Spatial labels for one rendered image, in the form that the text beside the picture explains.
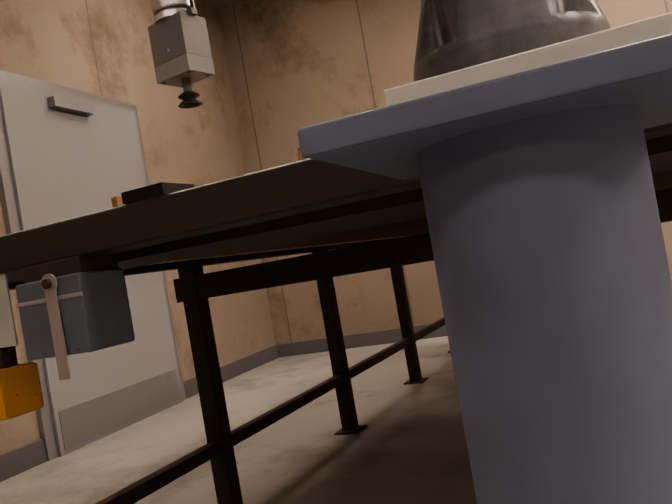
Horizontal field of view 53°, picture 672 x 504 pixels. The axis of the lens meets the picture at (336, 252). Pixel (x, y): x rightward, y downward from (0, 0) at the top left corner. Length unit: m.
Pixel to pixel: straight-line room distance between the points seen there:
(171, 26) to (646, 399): 1.01
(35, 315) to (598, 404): 0.88
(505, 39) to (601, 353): 0.22
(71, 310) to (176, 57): 0.47
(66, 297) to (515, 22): 0.80
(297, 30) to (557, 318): 6.17
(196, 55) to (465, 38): 0.81
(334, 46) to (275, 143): 1.03
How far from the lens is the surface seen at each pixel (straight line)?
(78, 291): 1.08
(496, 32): 0.50
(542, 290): 0.47
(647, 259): 0.51
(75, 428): 4.22
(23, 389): 1.26
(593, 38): 0.48
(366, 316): 6.16
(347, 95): 6.26
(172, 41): 1.27
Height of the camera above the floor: 0.78
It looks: 1 degrees up
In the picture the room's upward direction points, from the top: 10 degrees counter-clockwise
